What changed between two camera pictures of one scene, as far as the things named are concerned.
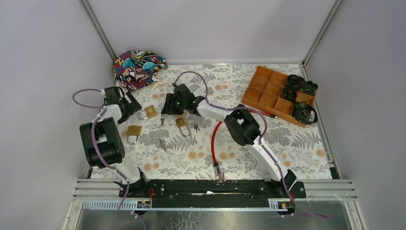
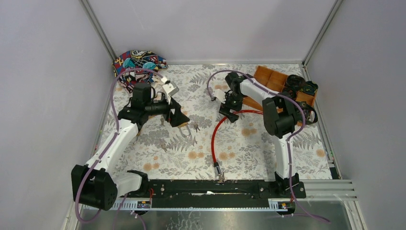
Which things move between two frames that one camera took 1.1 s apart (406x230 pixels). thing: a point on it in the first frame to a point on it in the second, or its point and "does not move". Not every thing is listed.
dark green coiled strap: (310, 87) does not move
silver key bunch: (196, 125) does not move
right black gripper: (170, 99) to (225, 108)
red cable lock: (217, 169) does not move
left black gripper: (129, 108) to (173, 109)
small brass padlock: (181, 122) does not move
